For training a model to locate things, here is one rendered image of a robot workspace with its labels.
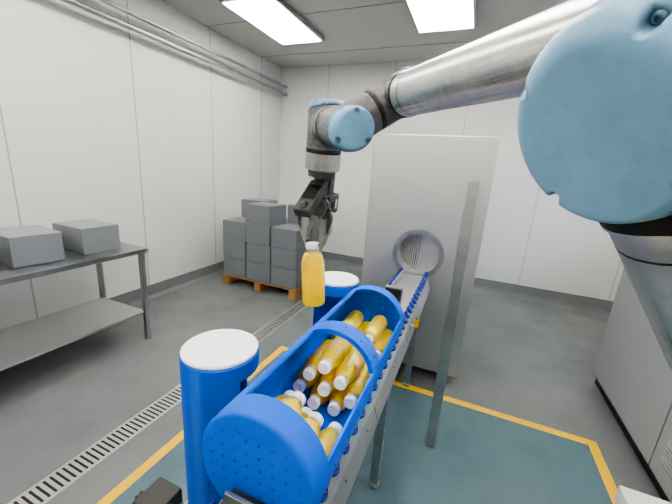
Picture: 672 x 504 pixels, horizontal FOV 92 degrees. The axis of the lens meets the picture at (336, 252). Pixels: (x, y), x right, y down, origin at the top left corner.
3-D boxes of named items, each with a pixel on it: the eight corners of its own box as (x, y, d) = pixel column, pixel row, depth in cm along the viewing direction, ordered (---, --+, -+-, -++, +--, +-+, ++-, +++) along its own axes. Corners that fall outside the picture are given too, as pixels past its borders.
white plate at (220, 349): (187, 377, 104) (188, 380, 105) (269, 354, 120) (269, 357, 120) (174, 337, 127) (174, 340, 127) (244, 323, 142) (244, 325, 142)
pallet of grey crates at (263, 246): (321, 282, 500) (325, 205, 471) (294, 300, 428) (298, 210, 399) (256, 269, 544) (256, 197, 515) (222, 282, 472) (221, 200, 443)
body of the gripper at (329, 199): (338, 214, 93) (342, 171, 88) (325, 221, 86) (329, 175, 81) (314, 208, 95) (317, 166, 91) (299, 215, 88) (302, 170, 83)
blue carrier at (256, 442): (401, 350, 144) (407, 290, 137) (313, 559, 65) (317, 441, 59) (341, 336, 155) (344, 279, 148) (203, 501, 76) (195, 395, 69)
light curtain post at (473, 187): (435, 441, 217) (480, 181, 175) (434, 448, 211) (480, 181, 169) (426, 438, 219) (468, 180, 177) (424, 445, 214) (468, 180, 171)
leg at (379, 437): (380, 481, 186) (392, 387, 171) (377, 490, 181) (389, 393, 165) (370, 477, 188) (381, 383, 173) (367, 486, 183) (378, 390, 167)
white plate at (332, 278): (322, 269, 225) (322, 270, 225) (310, 281, 199) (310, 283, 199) (362, 274, 219) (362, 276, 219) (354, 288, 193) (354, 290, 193)
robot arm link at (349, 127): (375, 90, 64) (349, 91, 75) (326, 119, 63) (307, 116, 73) (390, 135, 69) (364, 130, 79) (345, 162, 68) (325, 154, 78)
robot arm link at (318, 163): (332, 156, 78) (297, 151, 81) (330, 177, 80) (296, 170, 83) (346, 154, 86) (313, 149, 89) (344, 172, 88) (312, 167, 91)
